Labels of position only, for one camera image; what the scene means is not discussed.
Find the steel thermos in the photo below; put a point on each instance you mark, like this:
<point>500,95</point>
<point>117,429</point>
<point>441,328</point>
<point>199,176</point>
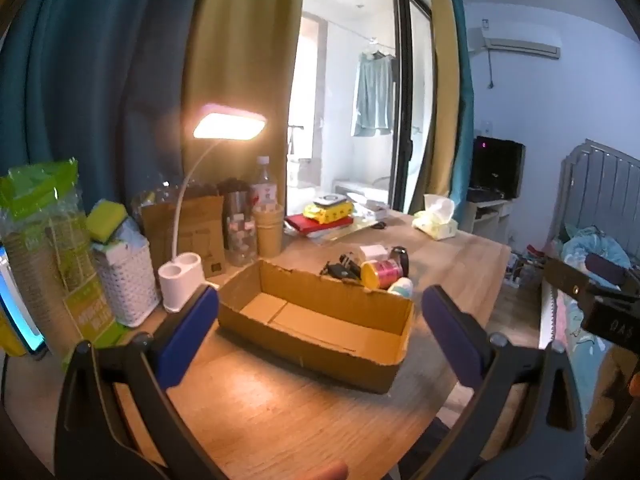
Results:
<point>235,186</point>

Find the yellow tissue pack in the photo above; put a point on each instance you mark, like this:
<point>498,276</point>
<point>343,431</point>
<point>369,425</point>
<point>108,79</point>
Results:
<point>440,227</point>

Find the green pack of paper cups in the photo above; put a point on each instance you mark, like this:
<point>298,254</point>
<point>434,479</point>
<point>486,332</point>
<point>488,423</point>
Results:
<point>45,260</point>

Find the lit tablet screen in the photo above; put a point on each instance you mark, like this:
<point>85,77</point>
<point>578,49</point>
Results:
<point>15,310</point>

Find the light blue cloth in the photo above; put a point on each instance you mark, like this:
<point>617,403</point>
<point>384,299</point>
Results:
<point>127,240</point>

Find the grey flat device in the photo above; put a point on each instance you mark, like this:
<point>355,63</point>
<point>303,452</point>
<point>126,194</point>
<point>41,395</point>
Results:
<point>327,199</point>

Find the narrow yellow curtain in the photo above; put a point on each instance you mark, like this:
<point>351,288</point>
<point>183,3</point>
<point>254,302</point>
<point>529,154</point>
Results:
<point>442,85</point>

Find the grey bed headboard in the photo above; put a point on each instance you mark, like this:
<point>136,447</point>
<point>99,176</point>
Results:
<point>600,185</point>

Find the black monitor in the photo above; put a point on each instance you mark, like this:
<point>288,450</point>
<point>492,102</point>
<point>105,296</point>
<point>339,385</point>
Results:
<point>500,170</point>

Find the wide yellow curtain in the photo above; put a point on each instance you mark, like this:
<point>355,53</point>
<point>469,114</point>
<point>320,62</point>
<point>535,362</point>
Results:
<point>240,60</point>

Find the red book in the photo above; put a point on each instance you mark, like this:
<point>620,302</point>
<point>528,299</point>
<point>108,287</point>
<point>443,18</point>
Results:
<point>300,222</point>

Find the stack of brown paper cups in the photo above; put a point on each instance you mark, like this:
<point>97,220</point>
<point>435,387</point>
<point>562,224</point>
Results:
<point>270,235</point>

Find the narrow teal curtain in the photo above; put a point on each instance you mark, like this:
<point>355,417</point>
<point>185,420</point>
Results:
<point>465,110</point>

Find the wide teal curtain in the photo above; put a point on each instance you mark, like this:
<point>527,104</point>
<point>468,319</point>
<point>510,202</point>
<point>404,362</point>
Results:
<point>100,85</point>

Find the white green-label pill bottle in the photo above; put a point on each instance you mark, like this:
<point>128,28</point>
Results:
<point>400,287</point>

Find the patterned glass jar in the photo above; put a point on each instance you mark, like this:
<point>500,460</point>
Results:
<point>241,240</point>

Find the clear plastic bag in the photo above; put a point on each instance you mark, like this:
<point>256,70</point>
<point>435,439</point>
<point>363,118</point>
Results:
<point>370,207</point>

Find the white plastic basket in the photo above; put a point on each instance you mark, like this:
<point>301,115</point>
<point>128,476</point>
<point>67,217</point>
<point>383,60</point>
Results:
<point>127,285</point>

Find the clear water bottle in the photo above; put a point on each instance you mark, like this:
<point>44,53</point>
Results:
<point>264,185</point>

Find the white air conditioner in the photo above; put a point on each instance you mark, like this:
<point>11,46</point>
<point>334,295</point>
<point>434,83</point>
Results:
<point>520,45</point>

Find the black wrist watch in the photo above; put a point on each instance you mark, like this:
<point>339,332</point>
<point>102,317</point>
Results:
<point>401,257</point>

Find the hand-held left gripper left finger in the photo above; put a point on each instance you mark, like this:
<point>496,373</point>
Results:
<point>187,330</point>

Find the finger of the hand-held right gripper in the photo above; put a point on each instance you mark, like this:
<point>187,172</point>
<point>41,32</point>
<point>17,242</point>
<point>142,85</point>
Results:
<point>570,282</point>
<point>605,267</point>

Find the white desk lamp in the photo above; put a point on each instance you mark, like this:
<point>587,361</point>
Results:
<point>180,280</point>

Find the green yellow sponge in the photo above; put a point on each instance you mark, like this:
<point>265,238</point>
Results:
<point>107,220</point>

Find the yellow packet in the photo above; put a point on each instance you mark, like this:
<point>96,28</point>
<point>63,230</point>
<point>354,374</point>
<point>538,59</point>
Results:
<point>330,214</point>

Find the brown cardboard lamp box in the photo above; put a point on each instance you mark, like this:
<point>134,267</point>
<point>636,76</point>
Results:
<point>200,230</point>

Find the white charger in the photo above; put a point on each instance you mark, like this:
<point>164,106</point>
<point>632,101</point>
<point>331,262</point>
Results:
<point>372,252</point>

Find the white monitor stand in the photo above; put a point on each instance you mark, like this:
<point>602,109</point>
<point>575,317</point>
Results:
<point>492,210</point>

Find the hanging green garment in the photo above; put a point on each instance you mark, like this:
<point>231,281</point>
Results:
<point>372,95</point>

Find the red and gold can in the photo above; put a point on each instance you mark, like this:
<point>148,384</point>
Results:
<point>380,274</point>

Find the pile of floor clutter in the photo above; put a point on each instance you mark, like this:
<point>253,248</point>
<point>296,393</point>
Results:
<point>522,265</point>

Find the black sliding door frame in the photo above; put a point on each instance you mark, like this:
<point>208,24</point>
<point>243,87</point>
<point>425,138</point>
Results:
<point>402,110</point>

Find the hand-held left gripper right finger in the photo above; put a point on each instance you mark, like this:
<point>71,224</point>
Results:
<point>450,340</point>

